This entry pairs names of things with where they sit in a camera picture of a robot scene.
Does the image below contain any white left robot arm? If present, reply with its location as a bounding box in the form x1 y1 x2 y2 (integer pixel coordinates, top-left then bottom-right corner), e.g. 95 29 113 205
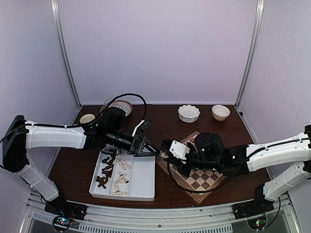
2 107 159 216

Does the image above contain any clear drinking glass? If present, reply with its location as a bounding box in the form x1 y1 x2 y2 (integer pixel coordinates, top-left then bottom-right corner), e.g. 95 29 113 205
104 98 115 108

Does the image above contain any wooden chess board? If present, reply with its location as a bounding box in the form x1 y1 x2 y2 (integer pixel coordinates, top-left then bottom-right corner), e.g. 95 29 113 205
156 131 225 203

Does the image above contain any right aluminium frame post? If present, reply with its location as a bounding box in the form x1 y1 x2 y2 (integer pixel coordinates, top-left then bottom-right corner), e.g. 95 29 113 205
235 0 264 109

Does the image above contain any cream ceramic mug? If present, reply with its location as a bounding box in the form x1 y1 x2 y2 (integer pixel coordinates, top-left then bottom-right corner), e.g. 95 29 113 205
79 114 95 124

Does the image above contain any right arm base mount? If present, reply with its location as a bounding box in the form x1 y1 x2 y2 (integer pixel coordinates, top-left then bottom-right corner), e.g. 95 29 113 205
232 201 274 219

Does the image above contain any patterned brown plate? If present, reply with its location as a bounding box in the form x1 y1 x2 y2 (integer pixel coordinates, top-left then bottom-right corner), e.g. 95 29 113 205
100 100 133 117

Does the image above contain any aluminium frame post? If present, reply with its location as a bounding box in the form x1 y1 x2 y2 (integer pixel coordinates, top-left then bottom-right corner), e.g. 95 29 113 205
235 0 264 109
51 0 82 109

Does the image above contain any left aluminium frame post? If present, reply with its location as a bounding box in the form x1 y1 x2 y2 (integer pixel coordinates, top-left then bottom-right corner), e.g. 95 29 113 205
51 0 82 109

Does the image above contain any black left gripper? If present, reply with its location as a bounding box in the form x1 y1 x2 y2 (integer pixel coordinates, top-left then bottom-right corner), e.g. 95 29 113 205
106 129 160 157

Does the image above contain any cream round bowl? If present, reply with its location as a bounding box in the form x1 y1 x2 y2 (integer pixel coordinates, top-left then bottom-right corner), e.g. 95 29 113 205
211 105 231 121

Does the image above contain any dark chess pieces pile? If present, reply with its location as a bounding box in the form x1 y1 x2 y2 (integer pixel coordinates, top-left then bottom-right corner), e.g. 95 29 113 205
95 149 117 189

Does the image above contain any white scalloped bowl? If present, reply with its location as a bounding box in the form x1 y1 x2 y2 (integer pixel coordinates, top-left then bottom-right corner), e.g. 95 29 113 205
177 105 201 123

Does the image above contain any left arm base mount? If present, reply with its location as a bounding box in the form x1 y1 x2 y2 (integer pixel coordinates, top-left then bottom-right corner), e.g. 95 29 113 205
44 202 87 220

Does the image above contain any light chess pieces pile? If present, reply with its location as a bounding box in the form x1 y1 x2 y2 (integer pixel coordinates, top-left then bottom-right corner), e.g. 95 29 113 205
111 157 133 196

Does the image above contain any white plastic tray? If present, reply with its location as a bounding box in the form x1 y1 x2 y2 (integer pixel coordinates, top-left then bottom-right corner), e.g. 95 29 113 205
89 146 156 201

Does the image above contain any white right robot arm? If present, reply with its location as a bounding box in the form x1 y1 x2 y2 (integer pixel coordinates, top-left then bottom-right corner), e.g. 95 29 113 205
161 125 311 215

